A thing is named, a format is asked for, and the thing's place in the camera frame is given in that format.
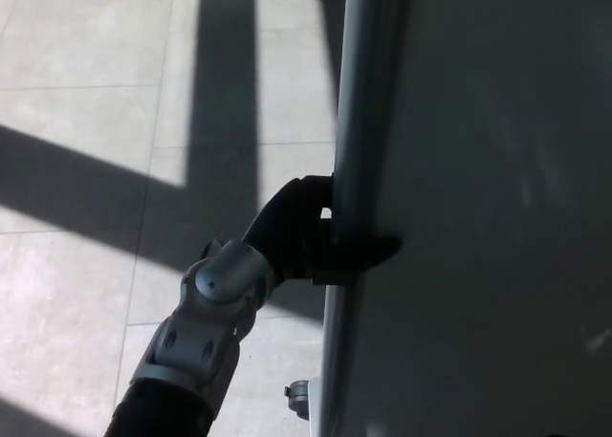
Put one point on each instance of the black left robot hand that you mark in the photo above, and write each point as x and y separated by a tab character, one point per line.
291	236

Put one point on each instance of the dark grey door panel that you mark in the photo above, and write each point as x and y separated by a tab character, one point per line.
487	169

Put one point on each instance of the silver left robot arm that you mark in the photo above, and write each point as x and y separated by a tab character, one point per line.
210	308

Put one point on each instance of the black whiteboard caster wheel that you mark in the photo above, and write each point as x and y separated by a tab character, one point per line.
298	395

